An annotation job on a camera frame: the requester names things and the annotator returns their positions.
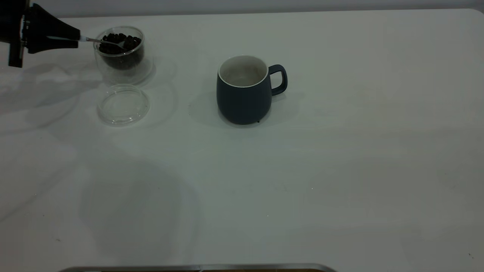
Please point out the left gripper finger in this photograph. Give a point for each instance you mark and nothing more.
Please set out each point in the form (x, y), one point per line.
(45, 44)
(45, 24)

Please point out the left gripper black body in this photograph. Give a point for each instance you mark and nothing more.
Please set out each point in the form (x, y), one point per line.
(13, 22)

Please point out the dark coffee beans pile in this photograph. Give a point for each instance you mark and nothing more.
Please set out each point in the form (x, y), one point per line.
(121, 56)

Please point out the dark grey mug white inside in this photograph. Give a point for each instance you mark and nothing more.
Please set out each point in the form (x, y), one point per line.
(242, 104)

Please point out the clear round glass lid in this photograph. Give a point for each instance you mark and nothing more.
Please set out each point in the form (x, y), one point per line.
(123, 109)

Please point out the clear double-wall glass cup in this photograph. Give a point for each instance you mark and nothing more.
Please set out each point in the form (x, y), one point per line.
(124, 75)

